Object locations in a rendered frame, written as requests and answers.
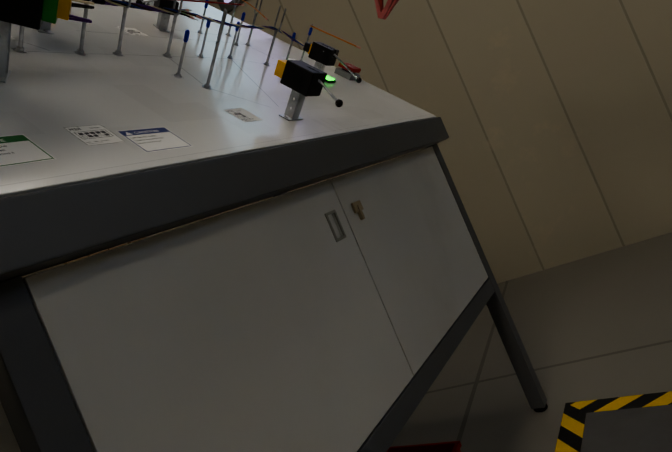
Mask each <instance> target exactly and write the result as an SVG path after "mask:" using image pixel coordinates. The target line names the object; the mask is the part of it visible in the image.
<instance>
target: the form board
mask: <svg viewBox="0 0 672 452"><path fill-rule="evenodd" d="M89 5H90V6H94V7H95V8H94V9H88V16H87V19H90V20H92V23H86V31H85V38H84V46H83V50H84V53H86V55H85V56H82V55H78V54H76V53H75V51H77V49H79V45H80V37H81V30H82V22H80V21H74V20H64V19H60V18H58V19H57V22H56V24H53V23H51V31H52V32H53V33H54V34H47V33H40V32H38V31H37V30H36V29H32V28H28V27H24V39H23V47H24V49H25V50H26V51H27V53H19V52H16V51H14V50H13V48H16V46H18V42H19V29H20V25H16V24H11V36H13V37H14V38H15V39H17V40H10V53H9V67H8V70H11V74H10V75H9V77H8V79H7V81H6V83H3V82H0V136H8V135H18V134H24V135H25V136H26V137H28V138H29V139H30V140H32V141H33V142H34V143H36V144H37V145H38V146H40V147H41V148H42V149H44V150H45V151H46V152H48V153H49V154H51V155H52V156H53V157H55V158H56V159H53V160H46V161H39V162H32V163H26V164H19V165H12V166H5V167H0V198H4V197H10V196H15V195H21V194H26V193H31V192H37V191H42V190H48V189H53V188H58V187H64V186H69V185H75V184H80V183H85V182H91V181H96V180H102V179H107V178H112V177H118V176H123V175H129V174H134V173H139V172H145V171H150V170H156V169H161V168H166V167H172V166H177V165H183V164H188V163H193V162H199V161H204V160H210V159H215V158H220V157H226V156H231V155H237V154H242V153H247V152H253V151H258V150H264V149H269V148H274V147H280V146H285V145H291V144H296V143H301V142H307V141H312V140H318V139H323V138H328V137H334V136H339V135H344V134H350V133H355V132H361V131H366V130H371V129H377V128H382V127H388V126H393V125H398V124H404V123H409V122H415V121H420V120H425V119H431V118H436V116H435V115H433V114H431V113H429V112H427V111H425V110H423V109H421V108H419V107H417V106H414V105H412V104H410V103H408V102H406V101H404V100H402V99H400V98H398V97H396V96H394V95H392V94H390V93H388V92H386V91H384V90H382V89H380V88H378V87H376V86H374V85H372V84H370V83H367V82H365V81H363V80H362V81H361V83H357V82H356V80H348V79H346V78H344V77H342V76H340V75H338V74H336V73H334V72H335V69H336V68H337V67H335V66H326V65H325V68H324V71H323V72H325V73H327V75H328V76H330V77H332V78H335V81H336V82H335V83H327V82H324V84H325V85H326V87H327V88H328V89H329V90H330V91H331V92H332V94H333V95H334V96H335V97H336V98H337V99H340V100H342V101H343V105H342V107H337V106H336V105H335V102H336V101H335V100H334V99H333V98H332V97H331V96H330V95H329V93H328V92H327V91H326V90H325V89H324V87H323V88H322V90H321V93H320V96H308V97H305V100H304V103H303V106H302V109H301V112H300V115H299V116H300V117H302V118H303V119H302V120H293V121H288V120H286V119H284V118H282V117H280V116H279V114H284V113H285V110H286V107H287V104H288V101H289V97H290V94H291V91H292V89H291V88H289V87H287V86H285V85H283V84H281V83H280V81H281V78H280V77H278V76H276V75H274V72H275V69H276V66H277V62H278V60H286V59H284V58H286V57H287V53H288V50H289V47H290V44H288V43H286V42H284V41H282V40H280V39H278V38H275V41H274V45H273V48H272V52H271V55H270V58H269V62H268V63H269V65H270V66H266V65H264V64H263V63H265V62H266V60H267V57H268V53H269V50H270V46H271V43H272V39H273V36H271V35H269V34H267V33H265V32H263V31H261V30H259V29H253V31H252V35H251V39H250V45H251V46H247V45H245V43H246V42H247V41H248V38H249V34H250V30H251V28H241V31H240V35H239V39H238V45H239V46H236V45H234V47H233V51H232V55H231V56H232V58H233V59H229V58H227V56H228V55H229V54H230V50H231V46H232V42H233V39H234V35H235V28H236V27H234V26H231V30H230V35H231V37H230V36H226V35H225V34H226V33H228V29H229V26H227V25H224V28H223V32H222V36H221V40H220V45H219V48H218V52H217V56H216V60H215V64H214V68H213V72H212V76H211V80H210V85H211V87H212V89H211V90H209V89H205V88H203V87H202V85H204V84H206V82H207V78H208V74H209V70H210V66H211V62H212V58H213V53H214V49H215V45H216V44H215V43H216V41H217V36H218V32H219V28H220V24H218V23H216V22H211V23H210V27H209V29H208V33H207V37H206V41H205V46H204V50H203V56H204V58H200V57H198V56H197V55H199V53H200V52H201V48H202V44H203V39H204V35H205V31H206V23H207V20H204V22H203V26H202V33H203V34H200V33H198V32H197V31H198V30H200V26H201V21H202V19H199V18H196V17H195V16H192V17H194V18H195V19H198V21H197V20H195V19H194V20H193V19H190V18H189V17H187V16H184V15H180V14H179V15H178V16H177V19H176V24H175V29H174V34H173V39H172V44H171V48H170V54H171V56H172V58H167V57H164V56H163V54H165V53H166V52H167V47H168V42H169V37H170V33H168V32H163V31H160V30H159V29H157V28H156V27H155V26H154V25H153V24H157V19H158V14H159V12H156V11H148V10H142V9H134V8H130V7H129V8H128V10H127V14H126V21H125V27H129V28H135V29H137V30H139V31H141V32H143V33H144V34H146V35H148V36H139V35H130V34H128V33H126V32H124V33H123V39H122V45H121V52H122V54H123V55H124V56H117V55H114V54H113V52H115V50H117V47H118V40H119V34H120V29H119V28H117V27H115V26H118V27H121V22H122V15H123V7H122V6H112V5H101V4H94V5H91V4H89ZM186 30H189V31H190V34H189V39H188V42H187V44H186V48H185V53H184V57H183V62H182V67H181V71H180V74H181V76H182V78H177V77H175V76H174V74H176V73H177V71H178V67H179V62H180V57H181V53H182V48H183V43H184V41H183V39H184V34H185V31H186ZM282 57H283V58H282ZM234 108H243V109H245V110H247V111H249V112H250V113H252V114H254V115H256V116H258V117H259V118H261V119H263V120H258V121H250V122H244V121H242V120H240V119H239V118H237V117H235V116H233V115H232V114H230V113H228V112H226V111H225V110H223V109H234ZM97 124H101V125H103V126H104V127H105V128H107V129H108V130H110V131H111V132H113V133H114V134H116V135H117V136H118V137H120V138H121V139H123V140H124V141H126V142H120V143H111V144H103V145H95V146H87V145H86V144H85V143H83V142H82V141H80V140H79V139H78V138H76V137H75V136H74V135H72V134H71V133H70V132H68V131H67V130H65V129H64V128H63V127H72V126H85V125H97ZM155 127H165V128H167V129H168V130H170V131H171V132H173V133H174V134H176V135H177V136H179V137H180V138H182V139H183V140H185V141H186V142H188V143H189V144H191V145H192V146H191V147H184V148H176V149H169V150H162V151H155V152H147V153H146V152H145V151H144V150H142V149H141V148H139V147H138V146H137V145H135V144H134V143H132V142H131V141H129V140H128V139H127V138H125V137H124V136H122V135H121V134H119V133H118V132H117V131H122V130H133V129H144V128H155Z"/></svg>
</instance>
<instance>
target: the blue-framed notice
mask: <svg viewBox="0 0 672 452"><path fill-rule="evenodd" d="M117 132H118V133H119V134H121V135H122V136H124V137H125V138H127V139H128V140H129V141H131V142H132V143H134V144H135V145H137V146H138V147H139V148H141V149H142V150H144V151H145V152H146V153H147V152H155V151H162V150H169V149H176V148H184V147H191V146H192V145H191V144H189V143H188V142H186V141H185V140H183V139H182V138H180V137H179V136H177V135H176V134H174V133H173V132H171V131H170V130H168V129H167V128H165V127H155V128H144V129H133V130H122V131H117Z"/></svg>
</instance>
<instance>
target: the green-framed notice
mask: <svg viewBox="0 0 672 452"><path fill-rule="evenodd" d="M53 159H56V158H55V157H53V156H52V155H51V154H49V153H48V152H46V151H45V150H44V149H42V148H41V147H40V146H38V145H37V144H36V143H34V142H33V141H32V140H30V139H29V138H28V137H26V136H25V135H24V134H18V135H8V136H0V167H5V166H12V165H19V164H26V163H32V162H39V161H46V160H53Z"/></svg>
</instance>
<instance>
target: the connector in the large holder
mask: <svg viewBox="0 0 672 452"><path fill-rule="evenodd" d="M71 6H72V0H43V6H42V16H41V20H42V21H45V22H49V23H53V24H56V22H57V19H58V18H60V19H64V20H69V14H71Z"/></svg>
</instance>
